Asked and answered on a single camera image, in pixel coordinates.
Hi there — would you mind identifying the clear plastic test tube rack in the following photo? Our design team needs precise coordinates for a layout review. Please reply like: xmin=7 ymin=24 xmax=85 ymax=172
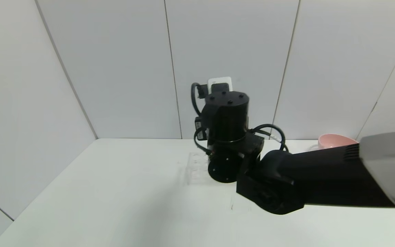
xmin=186 ymin=152 xmax=215 ymax=186

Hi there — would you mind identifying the pink bowl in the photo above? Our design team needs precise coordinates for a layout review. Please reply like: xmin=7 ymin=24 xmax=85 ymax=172
xmin=318 ymin=134 xmax=359 ymax=150

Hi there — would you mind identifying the black camera cable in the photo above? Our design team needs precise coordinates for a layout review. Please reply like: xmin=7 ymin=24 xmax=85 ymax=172
xmin=191 ymin=82 xmax=209 ymax=117

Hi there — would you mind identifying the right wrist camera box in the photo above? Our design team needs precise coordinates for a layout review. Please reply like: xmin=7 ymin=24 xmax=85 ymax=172
xmin=208 ymin=77 xmax=233 ymax=94

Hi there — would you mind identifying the black cable with white label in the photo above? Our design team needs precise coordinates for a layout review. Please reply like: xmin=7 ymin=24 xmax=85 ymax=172
xmin=252 ymin=123 xmax=289 ymax=152

